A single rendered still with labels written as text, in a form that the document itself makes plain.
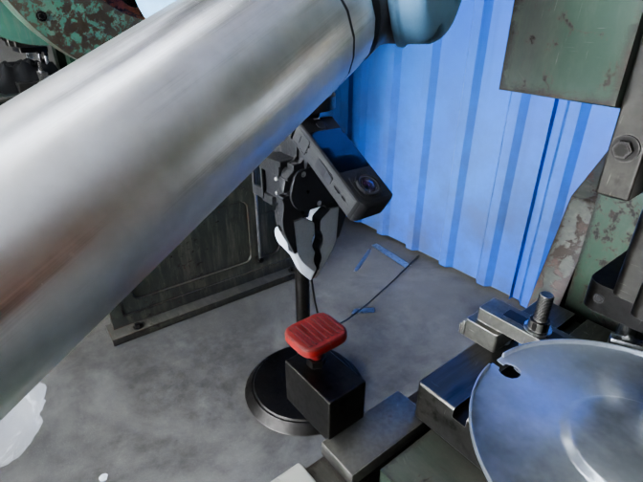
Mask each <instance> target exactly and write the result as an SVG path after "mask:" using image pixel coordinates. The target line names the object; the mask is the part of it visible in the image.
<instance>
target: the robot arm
mask: <svg viewBox="0 0 643 482"><path fill-rule="evenodd" d="M136 2H137V5H138V7H139V9H140V10H141V12H142V14H143V16H144V17H145V20H143V21H141V22H140V23H138V24H136V25H135V26H133V27H131V28H130V29H128V30H126V31H125V32H123V33H121V34H119V35H117V36H116V37H114V38H112V39H111V40H109V41H107V42H106V43H104V44H102V45H101V46H99V47H97V48H96V49H95V50H93V51H91V52H90V53H88V54H86V55H84V56H82V57H81V58H79V59H77V60H76V61H74V62H72V63H71V64H69V65H67V66H66V67H64V68H62V69H61V70H59V71H57V72H56V73H54V74H52V75H51V76H49V77H47V78H45V79H43V80H42V81H40V82H38V83H36V84H35V85H34V86H32V87H31V88H29V89H27V90H26V91H24V92H22V93H21V94H19V95H17V96H16V97H14V98H12V99H10V100H8V101H7V102H5V103H3V104H2V105H0V421H1V420H2V419H3V418H4V417H5V416H6V415H7V414H8V413H9V412H10V411H11V410H12V409H13V408H14V407H15V406H16V405H17V404H18V403H19V402H20V401H21V400H22V399H23V398H24V397H25V396H26V395H27V394H28V393H29V392H30V391H31V390H32V389H33V388H34V387H36V386H37V385H38V384H39V383H40V382H41V381H42V380H43V379H44V378H45V377H46V376H47V375H48V374H49V373H50V372H51V371H52V370H53V369H54V368H55V367H56V366H57V365H58V364H59V363H60V362H61V361H62V360H63V359H64V358H65V357H66V356H67V355H68V354H69V353H70V352H71V351H72V350H73V349H74V348H75V347H76V346H77V345H78V344H79V343H80V342H81V341H82V340H83V339H84V338H85V337H86V336H87V335H88V334H89V333H90V332H91V331H92V330H93V329H94V328H95V327H96V326H97V325H98V324H99V323H100V322H101V321H102V320H103V319H104V318H105V317H106V316H107V315H108V314H109V313H110V312H111V311H112V310H113V309H114V308H115V307H116V306H117V305H118V304H119V303H120V302H121V301H122V300H123V299H124V298H125V297H127V296H128V295H129V294H130V293H131V292H132V291H133V290H134V289H135V288H136V287H137V286H138V285H139V284H140V283H141V282H142V281H143V280H144V279H145V278H146V277H147V276H148V275H149V274H150V273H151V272H152V271H153V270H154V269H155V268H156V267H157V266H158V265H159V264H160V263H161V262H162V261H163V260H164V259H165V258H166V257H167V256H168V255H169V254H170V253H171V252H172V251H173V250H174V249H175V248H176V247H177V246H178V245H179V244H180V243H181V242H182V241H183V240H184V239H185V238H186V237H187V236H188V235H189V234H190V233H191V232H192V231H193V230H194V229H195V228H196V227H197V226H198V225H199V224H200V223H201V222H202V221H203V220H204V219H205V218H206V217H207V216H208V215H209V214H210V213H211V212H212V211H213V210H214V209H215V208H217V207H218V206H219V205H220V204H221V203H222V202H223V201H224V200H225V199H226V198H227V197H228V196H229V195H230V194H231V193H232V192H233V191H234V190H235V189H236V188H237V187H238V186H239V185H240V184H241V183H242V182H243V181H244V180H245V179H246V178H247V177H248V176H249V175H250V174H251V173H252V183H253V193H254V194H256V195H258V196H260V197H261V198H263V201H265V202H267V203H269V204H270V205H272V206H273V205H276V204H277V207H276V210H275V217H276V222H277V227H276V228H275V236H276V239H277V241H278V243H279V244H280V246H281V247H282V248H283V249H285V250H286V251H287V252H288V253H289V254H290V255H291V257H292V259H293V261H294V263H295V265H296V267H297V268H298V270H299V271H300V272H301V273H302V274H303V275H304V276H305V277H307V278H308V279H309V280H311V279H312V278H316V277H317V276H318V274H319V272H320V271H321V269H322V266H323V265H324V263H325V261H326V259H327V258H328V256H329V254H330V253H331V252H332V250H333V247H334V245H335V242H336V239H337V238H338V237H339V236H340V233H341V230H342V227H343V224H344V219H345V216H347V218H348V219H349V220H351V221H358V220H361V219H364V218H367V217H369V216H372V215H375V214H378V213H381V212H382V210H383V209H384V208H385V206H386V205H387V204H388V202H389V201H390V199H391V198H392V192H391V191H390V190H389V189H388V187H387V186H386V185H385V183H384V182H383V181H382V179H381V178H380V177H379V176H378V174H377V173H376V172H375V170H374V169H373V168H372V167H371V165H370V164H369V163H368V162H367V160H366V159H365V157H364V156H363V155H362V154H361V152H360V151H359V150H358V149H357V147H356V146H355V145H354V143H353V142H352V141H351V140H350V139H349V138H348V137H347V135H346V134H345V132H344V131H343V130H342V128H341V127H340V126H339V125H338V124H337V122H336V121H335V120H334V119H333V117H323V118H320V113H323V112H328V111H331V110H333V109H335V108H336V93H334V92H335V91H336V90H337V89H338V87H339V86H340V85H341V84H342V83H343V82H344V81H345V80H346V79H347V78H348V77H349V76H350V75H351V74H352V73H353V72H354V71H355V70H356V69H357V68H358V67H359V66H360V64H361V63H362V62H363V61H364V60H366V59H367V58H368V57H369V56H370V55H371V54H372V53H373V52H374V51H375V50H376V49H377V48H378V47H379V46H381V45H384V44H396V46H397V47H399V48H405V47H406V46H407V45H409V44H432V43H433V42H436V41H437V40H439V39H440V38H441V37H443V36H444V35H445V34H446V32H447V31H448V30H449V28H450V27H451V26H452V24H453V23H454V21H455V17H456V15H457V12H458V9H459V6H460V3H461V0H136ZM258 166H259V168H260V182H261V186H259V185H257V184H256V182H255V169H256V168H257V167H258ZM309 211H310V214H309V217H306V218H305V217H303V216H302V215H308V213H309Z"/></svg>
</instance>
